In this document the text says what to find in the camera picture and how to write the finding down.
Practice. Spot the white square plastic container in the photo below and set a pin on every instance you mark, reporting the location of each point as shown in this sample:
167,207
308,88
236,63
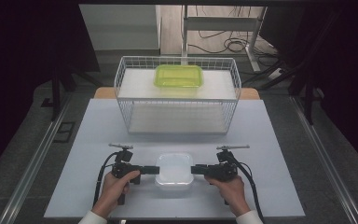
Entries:
174,169

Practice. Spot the white cabinet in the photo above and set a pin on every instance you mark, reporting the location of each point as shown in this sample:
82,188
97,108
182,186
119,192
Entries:
121,28

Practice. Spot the person's right white sleeve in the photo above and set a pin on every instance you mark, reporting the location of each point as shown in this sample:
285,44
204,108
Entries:
250,217

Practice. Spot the person's left hand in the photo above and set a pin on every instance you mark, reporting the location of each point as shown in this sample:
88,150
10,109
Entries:
112,193

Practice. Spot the metal floor rail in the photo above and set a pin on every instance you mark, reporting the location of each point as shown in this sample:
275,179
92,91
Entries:
34,158
323,155

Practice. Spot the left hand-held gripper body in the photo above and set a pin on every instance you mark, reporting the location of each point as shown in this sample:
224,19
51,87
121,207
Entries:
122,169

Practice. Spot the person's white sleeve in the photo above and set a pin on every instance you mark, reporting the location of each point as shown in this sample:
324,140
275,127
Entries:
93,218
250,217

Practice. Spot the white metal desk frame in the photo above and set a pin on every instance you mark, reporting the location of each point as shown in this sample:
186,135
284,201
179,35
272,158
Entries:
220,23

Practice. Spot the wooden table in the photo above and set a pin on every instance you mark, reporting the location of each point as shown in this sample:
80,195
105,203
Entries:
104,92

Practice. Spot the yellow-green plastic container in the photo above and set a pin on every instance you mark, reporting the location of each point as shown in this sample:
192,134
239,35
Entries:
178,76

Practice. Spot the person's right hand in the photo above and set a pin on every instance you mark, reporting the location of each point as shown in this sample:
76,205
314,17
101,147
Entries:
230,194

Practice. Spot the black floor bracket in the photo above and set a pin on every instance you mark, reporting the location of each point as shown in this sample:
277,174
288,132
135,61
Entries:
64,132

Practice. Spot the person's left white sleeve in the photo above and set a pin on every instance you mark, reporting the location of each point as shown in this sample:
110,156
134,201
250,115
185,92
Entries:
93,218

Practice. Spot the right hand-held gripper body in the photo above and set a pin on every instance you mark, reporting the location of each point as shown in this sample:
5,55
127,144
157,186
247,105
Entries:
225,169

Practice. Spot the dark curtain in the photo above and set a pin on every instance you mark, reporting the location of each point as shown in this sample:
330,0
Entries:
18,77
348,77

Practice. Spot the white power strip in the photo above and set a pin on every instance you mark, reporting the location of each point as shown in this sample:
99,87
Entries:
276,73

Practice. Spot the black stand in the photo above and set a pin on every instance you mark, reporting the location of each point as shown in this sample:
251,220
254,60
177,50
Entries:
56,93
307,93

